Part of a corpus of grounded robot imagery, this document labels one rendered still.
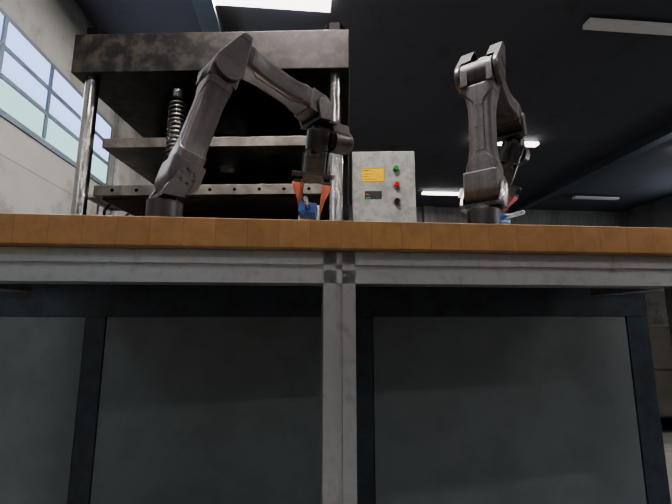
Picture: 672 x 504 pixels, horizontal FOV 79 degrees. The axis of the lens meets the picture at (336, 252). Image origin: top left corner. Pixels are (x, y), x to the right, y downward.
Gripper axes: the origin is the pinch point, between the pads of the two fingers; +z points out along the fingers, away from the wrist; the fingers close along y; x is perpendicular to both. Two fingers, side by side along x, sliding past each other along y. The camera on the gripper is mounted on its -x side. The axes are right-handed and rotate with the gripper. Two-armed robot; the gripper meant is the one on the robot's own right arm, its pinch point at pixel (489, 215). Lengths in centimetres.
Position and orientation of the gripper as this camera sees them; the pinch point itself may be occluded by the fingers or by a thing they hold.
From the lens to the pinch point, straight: 120.7
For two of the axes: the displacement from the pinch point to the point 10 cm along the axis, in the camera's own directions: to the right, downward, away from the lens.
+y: -8.7, -0.9, -4.9
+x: 4.4, 3.3, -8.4
